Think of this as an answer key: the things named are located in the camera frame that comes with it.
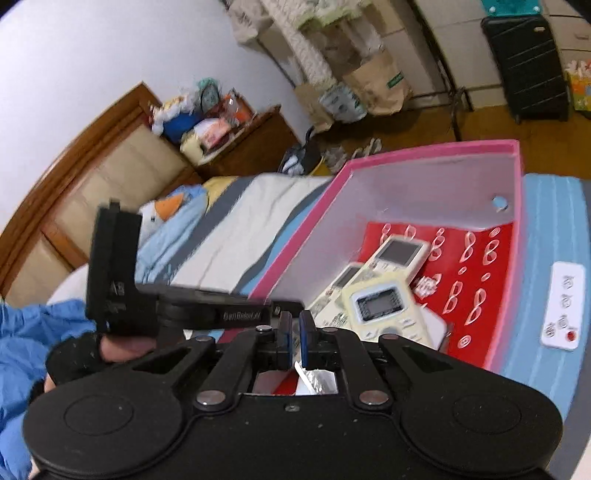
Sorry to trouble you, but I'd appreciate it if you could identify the white rope post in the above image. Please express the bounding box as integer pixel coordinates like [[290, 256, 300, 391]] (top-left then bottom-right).
[[261, 0, 333, 86]]

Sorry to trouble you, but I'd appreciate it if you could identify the white printed box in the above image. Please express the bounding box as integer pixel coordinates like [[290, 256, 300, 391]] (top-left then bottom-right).
[[180, 117, 232, 162]]

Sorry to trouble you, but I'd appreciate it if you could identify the black bag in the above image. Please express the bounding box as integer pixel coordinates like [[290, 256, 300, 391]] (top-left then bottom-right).
[[279, 129, 321, 176]]

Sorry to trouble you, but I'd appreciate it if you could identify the blue cloth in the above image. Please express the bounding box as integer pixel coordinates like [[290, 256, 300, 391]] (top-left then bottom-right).
[[0, 299, 98, 480]]

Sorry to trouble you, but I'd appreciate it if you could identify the silver thin object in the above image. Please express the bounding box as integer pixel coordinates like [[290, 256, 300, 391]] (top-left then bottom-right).
[[294, 361, 340, 397]]

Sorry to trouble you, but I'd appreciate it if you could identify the grey shoe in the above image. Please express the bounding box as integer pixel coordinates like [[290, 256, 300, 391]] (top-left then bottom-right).
[[323, 145, 347, 169], [351, 137, 384, 160]]

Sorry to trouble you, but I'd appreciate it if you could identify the blue pouch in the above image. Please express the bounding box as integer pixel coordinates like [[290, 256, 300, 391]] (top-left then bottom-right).
[[164, 111, 204, 144]]

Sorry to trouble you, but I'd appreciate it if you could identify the brown paper bag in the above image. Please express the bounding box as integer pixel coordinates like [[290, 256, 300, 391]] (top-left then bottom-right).
[[344, 48, 411, 116]]

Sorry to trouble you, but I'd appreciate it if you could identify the colourful bag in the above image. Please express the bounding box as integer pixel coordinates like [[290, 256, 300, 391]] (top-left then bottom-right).
[[564, 60, 591, 112]]

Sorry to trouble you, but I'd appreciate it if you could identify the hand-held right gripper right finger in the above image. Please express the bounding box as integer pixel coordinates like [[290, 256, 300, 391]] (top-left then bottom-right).
[[298, 311, 458, 411]]

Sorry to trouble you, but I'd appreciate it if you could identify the white remote control grey screen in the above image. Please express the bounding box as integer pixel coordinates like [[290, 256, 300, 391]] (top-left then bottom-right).
[[362, 234, 431, 282]]

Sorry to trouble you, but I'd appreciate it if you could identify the person's left hand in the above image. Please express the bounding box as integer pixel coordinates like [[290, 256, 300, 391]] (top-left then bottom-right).
[[30, 332, 158, 402]]

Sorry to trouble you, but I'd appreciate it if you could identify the teal item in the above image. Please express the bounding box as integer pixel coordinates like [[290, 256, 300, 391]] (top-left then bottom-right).
[[480, 0, 542, 17]]

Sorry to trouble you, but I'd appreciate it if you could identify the black metal stand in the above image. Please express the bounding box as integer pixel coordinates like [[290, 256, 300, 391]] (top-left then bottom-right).
[[413, 0, 474, 141]]

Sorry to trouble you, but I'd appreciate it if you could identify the white tissue pack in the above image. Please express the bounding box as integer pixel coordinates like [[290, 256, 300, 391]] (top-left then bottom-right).
[[321, 83, 368, 123]]

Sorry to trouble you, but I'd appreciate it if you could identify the white remote control red button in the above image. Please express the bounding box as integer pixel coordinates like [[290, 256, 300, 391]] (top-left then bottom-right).
[[540, 261, 587, 352]]

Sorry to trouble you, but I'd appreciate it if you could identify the red package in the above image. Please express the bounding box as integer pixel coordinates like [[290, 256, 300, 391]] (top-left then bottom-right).
[[219, 92, 254, 125]]

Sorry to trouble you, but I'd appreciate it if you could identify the cream remote control wide screen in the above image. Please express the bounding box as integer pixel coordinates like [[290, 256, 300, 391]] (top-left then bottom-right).
[[342, 272, 437, 349]]

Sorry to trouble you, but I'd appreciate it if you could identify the red patterned sheet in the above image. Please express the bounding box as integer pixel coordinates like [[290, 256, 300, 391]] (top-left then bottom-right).
[[254, 222, 514, 397]]

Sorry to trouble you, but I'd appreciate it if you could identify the striped blanket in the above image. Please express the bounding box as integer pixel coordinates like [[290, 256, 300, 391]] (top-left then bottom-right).
[[46, 173, 591, 480]]

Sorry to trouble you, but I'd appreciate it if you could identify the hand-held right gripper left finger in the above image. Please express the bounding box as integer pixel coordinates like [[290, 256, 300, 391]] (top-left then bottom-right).
[[131, 311, 295, 412]]

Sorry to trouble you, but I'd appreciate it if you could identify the blue penguin plush toy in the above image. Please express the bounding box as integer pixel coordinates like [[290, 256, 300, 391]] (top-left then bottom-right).
[[136, 185, 208, 282]]

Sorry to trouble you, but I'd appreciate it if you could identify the black suitcase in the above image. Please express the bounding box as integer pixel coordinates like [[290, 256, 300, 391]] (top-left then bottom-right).
[[480, 14, 571, 124]]

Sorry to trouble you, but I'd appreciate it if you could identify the teal round object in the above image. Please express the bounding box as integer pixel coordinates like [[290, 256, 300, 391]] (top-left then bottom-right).
[[196, 78, 222, 107]]

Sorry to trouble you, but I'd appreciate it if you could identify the wooden padded headboard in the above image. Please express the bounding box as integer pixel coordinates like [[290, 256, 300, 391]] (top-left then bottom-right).
[[0, 82, 204, 310]]

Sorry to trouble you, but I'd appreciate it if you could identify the wooden nightstand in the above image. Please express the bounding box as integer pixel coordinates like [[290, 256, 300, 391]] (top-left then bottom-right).
[[198, 105, 301, 176]]

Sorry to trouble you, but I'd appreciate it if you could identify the pink storage box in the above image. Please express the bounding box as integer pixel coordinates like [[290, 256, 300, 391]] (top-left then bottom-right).
[[247, 138, 525, 398]]

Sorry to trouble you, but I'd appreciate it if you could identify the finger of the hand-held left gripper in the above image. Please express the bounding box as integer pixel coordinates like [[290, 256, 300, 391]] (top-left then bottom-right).
[[184, 288, 305, 332]]

